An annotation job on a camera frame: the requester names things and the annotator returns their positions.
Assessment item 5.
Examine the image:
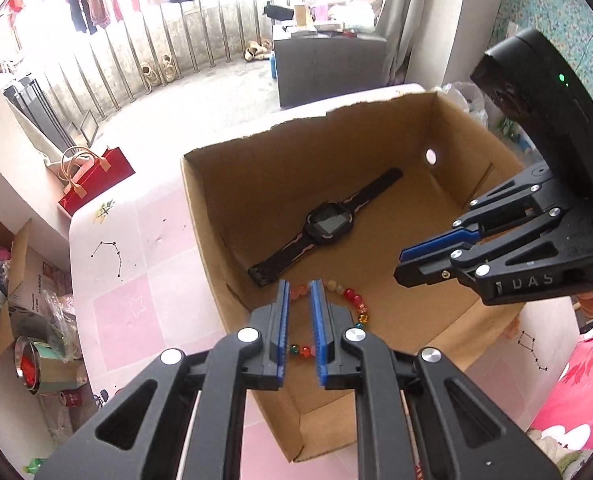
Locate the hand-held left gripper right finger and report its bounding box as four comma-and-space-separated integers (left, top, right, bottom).
309, 279, 563, 480

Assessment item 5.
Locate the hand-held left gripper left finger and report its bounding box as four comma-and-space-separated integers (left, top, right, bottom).
35, 279, 292, 480

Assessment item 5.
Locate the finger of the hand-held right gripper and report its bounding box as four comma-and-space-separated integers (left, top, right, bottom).
399, 166, 563, 263
393, 225, 593, 307

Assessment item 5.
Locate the brown cardboard box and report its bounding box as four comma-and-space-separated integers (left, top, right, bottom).
180, 91, 542, 463

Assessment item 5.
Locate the multicolored bead bracelet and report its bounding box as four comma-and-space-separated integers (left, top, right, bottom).
289, 280, 372, 358

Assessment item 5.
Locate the black smartwatch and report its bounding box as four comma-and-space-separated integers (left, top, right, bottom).
248, 167, 403, 288

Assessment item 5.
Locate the white plastic bag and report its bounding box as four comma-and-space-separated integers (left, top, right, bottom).
443, 80, 489, 128

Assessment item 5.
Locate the pink patterned tablecloth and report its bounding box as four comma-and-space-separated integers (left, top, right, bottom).
69, 85, 577, 480

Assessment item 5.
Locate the grey curtain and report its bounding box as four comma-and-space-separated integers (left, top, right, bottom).
376, 0, 507, 88

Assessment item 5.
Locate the pink printed blanket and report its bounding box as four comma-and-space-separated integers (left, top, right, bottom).
526, 330, 593, 461

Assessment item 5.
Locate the dark grey cabinet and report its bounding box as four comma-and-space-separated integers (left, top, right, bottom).
271, 30, 389, 108

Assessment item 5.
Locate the red gift bag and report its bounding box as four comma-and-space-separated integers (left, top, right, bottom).
58, 146, 136, 217

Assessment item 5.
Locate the open cardboard box with clutter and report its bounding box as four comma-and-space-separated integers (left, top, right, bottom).
0, 215, 72, 366

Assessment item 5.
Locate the metal pot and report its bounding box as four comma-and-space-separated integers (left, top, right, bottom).
14, 335, 44, 396

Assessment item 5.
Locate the pair of beige shoes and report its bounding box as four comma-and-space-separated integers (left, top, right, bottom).
244, 40, 274, 63

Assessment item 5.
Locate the metal balcony railing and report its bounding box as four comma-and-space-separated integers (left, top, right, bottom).
41, 5, 277, 111

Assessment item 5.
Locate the black metal rack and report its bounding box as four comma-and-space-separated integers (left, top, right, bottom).
4, 77, 77, 146

